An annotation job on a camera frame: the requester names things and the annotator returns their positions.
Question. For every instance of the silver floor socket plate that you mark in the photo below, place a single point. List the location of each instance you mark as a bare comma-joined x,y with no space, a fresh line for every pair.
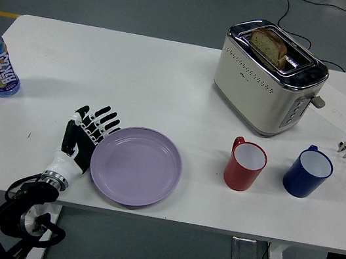
244,250

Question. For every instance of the cream and chrome toaster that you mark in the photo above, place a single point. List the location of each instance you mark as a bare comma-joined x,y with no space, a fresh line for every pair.
258,97

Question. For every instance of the blue mug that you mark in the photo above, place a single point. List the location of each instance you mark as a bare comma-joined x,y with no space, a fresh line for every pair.
299,182

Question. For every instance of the purple plate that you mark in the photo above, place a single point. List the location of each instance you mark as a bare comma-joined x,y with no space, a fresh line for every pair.
137,166

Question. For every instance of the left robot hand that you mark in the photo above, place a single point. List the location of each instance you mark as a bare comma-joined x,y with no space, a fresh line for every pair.
73,139

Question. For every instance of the red mug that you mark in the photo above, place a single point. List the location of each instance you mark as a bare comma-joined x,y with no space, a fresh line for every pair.
238,175

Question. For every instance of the bread slice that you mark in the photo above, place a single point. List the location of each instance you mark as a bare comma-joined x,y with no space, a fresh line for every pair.
268,45

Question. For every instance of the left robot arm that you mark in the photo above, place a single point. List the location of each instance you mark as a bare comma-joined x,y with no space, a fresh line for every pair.
12,219

